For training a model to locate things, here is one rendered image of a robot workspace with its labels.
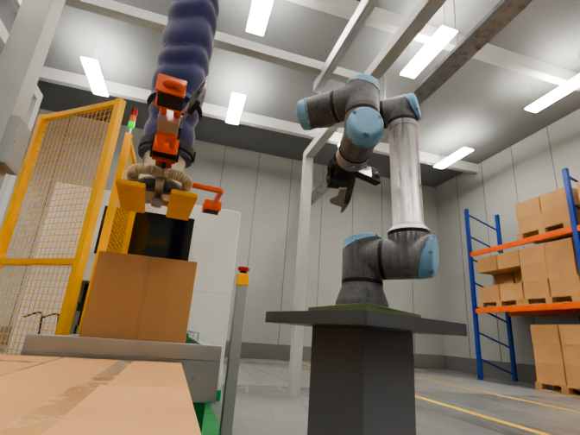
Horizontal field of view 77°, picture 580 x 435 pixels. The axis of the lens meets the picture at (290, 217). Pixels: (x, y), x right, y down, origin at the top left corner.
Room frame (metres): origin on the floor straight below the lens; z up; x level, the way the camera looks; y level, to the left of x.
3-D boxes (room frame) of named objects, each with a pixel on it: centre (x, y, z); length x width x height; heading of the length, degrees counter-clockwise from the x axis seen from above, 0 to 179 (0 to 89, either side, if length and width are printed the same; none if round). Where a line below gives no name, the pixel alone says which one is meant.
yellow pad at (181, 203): (1.44, 0.46, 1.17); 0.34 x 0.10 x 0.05; 20
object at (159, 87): (0.84, 0.35, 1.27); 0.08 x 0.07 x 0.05; 20
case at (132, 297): (1.83, 0.66, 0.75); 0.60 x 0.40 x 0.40; 15
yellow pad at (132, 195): (1.37, 0.64, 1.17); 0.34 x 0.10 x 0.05; 20
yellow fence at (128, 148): (3.07, 1.47, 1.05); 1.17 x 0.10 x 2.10; 16
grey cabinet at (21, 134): (1.95, 1.66, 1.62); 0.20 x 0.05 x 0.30; 16
